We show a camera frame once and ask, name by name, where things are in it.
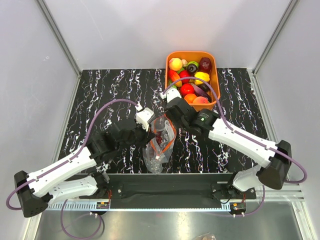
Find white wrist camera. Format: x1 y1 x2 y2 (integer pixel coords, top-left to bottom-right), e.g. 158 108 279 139
135 103 155 132
160 87 182 103

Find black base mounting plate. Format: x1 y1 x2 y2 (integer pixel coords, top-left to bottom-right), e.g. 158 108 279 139
80 173 256 200

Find grey slotted cable duct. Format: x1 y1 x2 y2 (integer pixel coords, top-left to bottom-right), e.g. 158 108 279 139
47 199 231 213

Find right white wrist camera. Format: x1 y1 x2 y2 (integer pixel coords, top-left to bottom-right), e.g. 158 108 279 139
160 87 182 103

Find beige garlic bulb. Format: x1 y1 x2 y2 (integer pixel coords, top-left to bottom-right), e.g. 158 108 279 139
181 59 188 66

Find peach top fruit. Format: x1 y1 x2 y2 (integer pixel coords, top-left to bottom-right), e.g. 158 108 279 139
168 57 183 71

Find dark mangosteen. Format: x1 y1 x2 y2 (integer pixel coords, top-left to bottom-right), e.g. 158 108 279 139
186 64 199 75

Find peach front fruit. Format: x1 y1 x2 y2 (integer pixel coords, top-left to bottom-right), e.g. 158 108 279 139
192 96 210 105

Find red apple centre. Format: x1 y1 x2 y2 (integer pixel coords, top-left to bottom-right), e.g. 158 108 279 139
178 70 191 78

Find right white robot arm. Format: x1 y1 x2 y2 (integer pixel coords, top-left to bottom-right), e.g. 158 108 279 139
165 97 292 199

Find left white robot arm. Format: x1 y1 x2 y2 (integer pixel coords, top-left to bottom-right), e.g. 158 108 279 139
13 116 155 218

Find clear orange zip bag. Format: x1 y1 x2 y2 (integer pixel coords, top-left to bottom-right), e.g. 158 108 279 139
142 115 177 175

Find red orange mango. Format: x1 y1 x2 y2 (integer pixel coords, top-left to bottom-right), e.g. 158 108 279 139
168 69 182 88

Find red tomato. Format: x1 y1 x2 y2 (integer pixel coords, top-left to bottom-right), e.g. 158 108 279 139
180 83 195 97

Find purple eggplant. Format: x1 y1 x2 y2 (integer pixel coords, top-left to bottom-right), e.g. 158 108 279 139
191 84 212 102

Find peach fruit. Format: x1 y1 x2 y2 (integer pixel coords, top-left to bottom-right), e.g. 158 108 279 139
192 96 210 105
168 57 183 71

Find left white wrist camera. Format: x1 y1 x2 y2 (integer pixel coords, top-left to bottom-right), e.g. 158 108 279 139
135 103 155 132

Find yellow bell pepper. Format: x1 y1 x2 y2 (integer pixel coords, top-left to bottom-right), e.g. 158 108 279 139
194 71 210 86

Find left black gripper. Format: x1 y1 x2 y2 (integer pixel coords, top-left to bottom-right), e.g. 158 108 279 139
117 119 156 151

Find dark red pomegranate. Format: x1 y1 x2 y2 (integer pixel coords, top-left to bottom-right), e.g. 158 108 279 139
198 57 213 74

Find orange plastic basket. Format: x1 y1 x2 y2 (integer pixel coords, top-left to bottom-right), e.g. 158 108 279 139
165 51 221 111

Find purple grape bunch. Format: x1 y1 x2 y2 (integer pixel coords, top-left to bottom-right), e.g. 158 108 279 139
155 131 164 145

